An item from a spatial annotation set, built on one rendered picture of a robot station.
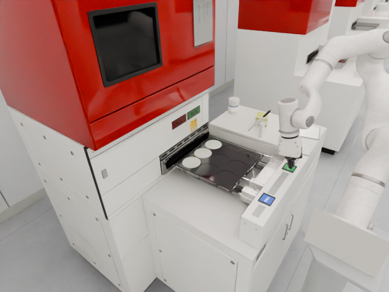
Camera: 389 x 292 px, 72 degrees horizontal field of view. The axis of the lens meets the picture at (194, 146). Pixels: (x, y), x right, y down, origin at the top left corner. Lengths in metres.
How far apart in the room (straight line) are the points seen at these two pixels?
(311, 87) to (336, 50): 0.20
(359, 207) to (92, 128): 1.03
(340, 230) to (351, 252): 0.10
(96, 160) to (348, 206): 1.00
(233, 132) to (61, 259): 1.59
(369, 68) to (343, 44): 0.16
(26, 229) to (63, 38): 2.06
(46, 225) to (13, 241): 0.25
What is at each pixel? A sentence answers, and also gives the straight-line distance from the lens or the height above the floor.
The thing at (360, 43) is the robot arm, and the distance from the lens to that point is 1.34.
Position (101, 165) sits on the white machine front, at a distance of 1.16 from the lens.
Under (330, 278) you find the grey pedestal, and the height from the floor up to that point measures 0.65.
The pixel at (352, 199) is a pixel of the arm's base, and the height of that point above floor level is 1.02.
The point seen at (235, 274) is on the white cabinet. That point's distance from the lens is 1.29.
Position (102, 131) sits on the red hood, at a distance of 1.04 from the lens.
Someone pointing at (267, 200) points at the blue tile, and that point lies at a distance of 1.17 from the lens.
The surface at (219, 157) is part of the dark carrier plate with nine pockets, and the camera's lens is 1.48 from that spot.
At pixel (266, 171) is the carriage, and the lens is 1.45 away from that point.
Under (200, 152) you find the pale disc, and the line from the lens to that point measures 1.52.
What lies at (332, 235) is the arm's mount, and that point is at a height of 0.92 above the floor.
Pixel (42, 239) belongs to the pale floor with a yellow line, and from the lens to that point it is 2.58.
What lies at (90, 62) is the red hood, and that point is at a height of 1.53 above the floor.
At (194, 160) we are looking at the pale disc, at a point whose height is 0.90.
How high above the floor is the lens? 1.77
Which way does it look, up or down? 33 degrees down
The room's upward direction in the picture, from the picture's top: 2 degrees counter-clockwise
